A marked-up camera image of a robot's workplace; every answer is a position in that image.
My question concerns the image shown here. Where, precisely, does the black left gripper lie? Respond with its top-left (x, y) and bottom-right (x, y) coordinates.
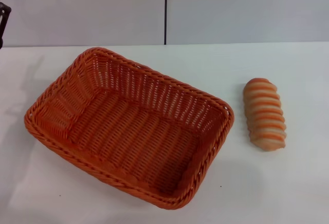
top-left (0, 0), bottom-right (12, 48)

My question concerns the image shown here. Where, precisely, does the orange woven plastic basket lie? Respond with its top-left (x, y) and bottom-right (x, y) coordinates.
top-left (24, 47), bottom-right (235, 211)

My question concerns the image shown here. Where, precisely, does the striped orange white bread roll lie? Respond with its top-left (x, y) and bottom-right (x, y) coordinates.
top-left (243, 78), bottom-right (287, 152)

